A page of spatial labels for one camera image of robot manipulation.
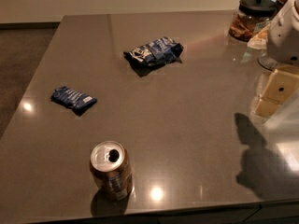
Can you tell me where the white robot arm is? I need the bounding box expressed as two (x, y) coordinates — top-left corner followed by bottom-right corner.
(253, 0), (299, 119)

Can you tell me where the blue chip bag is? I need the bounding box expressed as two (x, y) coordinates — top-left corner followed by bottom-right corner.
(123, 36), (184, 67)

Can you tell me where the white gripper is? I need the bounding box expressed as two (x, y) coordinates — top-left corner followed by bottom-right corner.
(253, 64), (299, 132)

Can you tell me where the glass jar with black lid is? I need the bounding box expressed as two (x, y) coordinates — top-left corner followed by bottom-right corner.
(229, 0), (277, 42)

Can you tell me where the clear glass bowl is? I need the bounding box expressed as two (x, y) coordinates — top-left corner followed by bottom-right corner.
(258, 49), (279, 71)

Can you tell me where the small blue snack bag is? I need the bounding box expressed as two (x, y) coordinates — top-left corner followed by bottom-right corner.
(51, 86), (97, 110)

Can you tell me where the orange soda can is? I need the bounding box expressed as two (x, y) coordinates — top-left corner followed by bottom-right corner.
(90, 141), (133, 201)

